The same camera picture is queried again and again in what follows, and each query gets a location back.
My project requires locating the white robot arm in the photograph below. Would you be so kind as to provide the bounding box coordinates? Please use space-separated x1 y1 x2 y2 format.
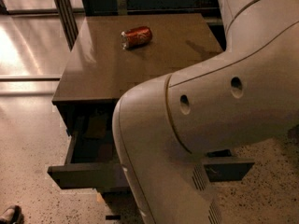
112 0 299 224

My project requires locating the yellow object inside drawer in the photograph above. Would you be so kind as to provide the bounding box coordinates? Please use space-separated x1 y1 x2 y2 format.
85 114 107 139

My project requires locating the brown drawer cabinet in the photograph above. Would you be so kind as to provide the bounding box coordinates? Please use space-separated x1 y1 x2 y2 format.
51 13 225 224

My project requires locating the dark open top drawer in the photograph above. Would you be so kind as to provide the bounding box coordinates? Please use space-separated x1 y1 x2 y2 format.
48 132 254 193

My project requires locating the red soda can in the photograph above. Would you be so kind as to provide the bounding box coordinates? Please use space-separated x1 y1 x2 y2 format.
121 26 152 49

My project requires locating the dark background shelf unit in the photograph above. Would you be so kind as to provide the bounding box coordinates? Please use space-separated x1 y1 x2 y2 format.
78 0 225 26

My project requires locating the black shoe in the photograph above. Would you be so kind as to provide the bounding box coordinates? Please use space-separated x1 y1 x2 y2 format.
0 205 23 224

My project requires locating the metal window frame post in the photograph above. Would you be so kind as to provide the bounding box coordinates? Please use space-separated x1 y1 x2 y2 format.
54 0 78 49

